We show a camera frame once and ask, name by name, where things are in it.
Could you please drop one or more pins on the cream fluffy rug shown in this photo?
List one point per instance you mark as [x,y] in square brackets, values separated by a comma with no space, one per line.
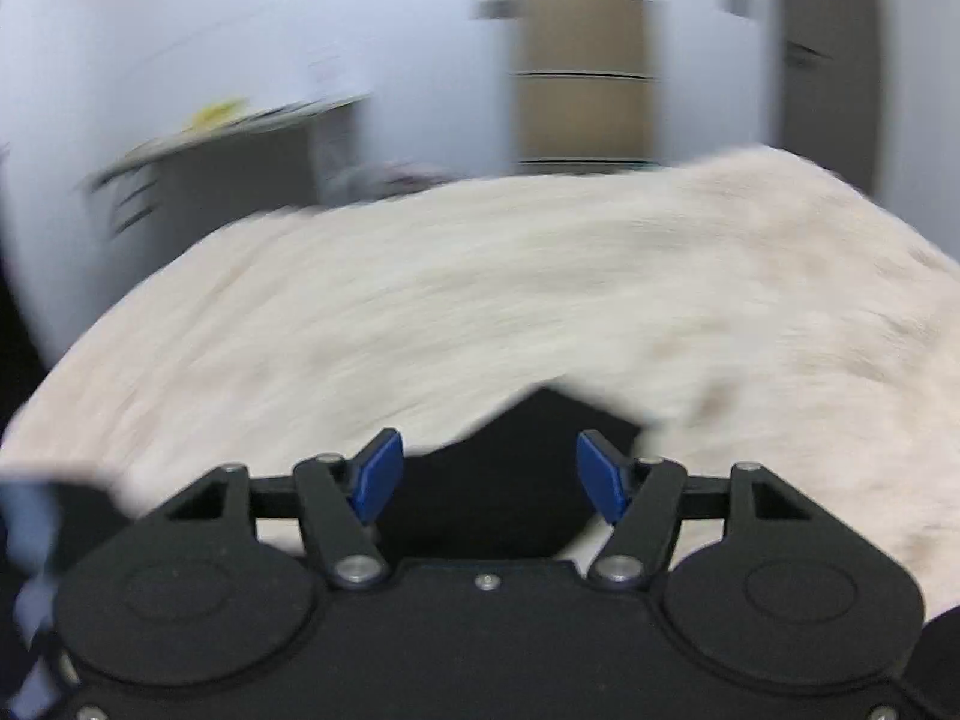
[748,307]

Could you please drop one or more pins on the dark grey door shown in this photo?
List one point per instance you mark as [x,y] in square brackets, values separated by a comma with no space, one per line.
[831,89]

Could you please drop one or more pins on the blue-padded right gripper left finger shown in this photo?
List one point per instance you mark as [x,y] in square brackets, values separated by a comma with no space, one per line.
[339,500]

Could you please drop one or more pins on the yellow item on table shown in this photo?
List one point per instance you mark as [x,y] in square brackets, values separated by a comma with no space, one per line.
[216,115]

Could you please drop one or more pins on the grey metal table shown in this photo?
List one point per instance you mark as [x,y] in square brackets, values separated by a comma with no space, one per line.
[289,156]

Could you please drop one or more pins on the brown cardboard box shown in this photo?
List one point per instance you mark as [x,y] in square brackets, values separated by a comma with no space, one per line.
[585,80]

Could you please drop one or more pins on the black and blue garment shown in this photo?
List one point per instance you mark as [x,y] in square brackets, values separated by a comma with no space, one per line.
[509,488]

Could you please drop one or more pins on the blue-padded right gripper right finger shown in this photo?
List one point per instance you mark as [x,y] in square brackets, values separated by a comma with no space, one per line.
[641,500]

